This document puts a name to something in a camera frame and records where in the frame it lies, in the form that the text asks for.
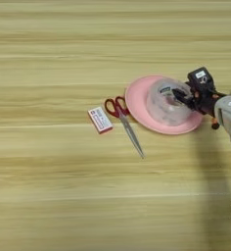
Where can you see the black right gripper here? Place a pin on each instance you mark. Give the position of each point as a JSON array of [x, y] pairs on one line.
[[205, 101]]

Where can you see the clear packing tape roll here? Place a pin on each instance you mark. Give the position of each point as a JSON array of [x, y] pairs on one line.
[[166, 111]]

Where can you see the pink round plate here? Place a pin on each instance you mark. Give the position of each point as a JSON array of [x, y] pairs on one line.
[[137, 98]]

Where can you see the white and red eraser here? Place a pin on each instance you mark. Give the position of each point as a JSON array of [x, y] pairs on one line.
[[100, 120]]

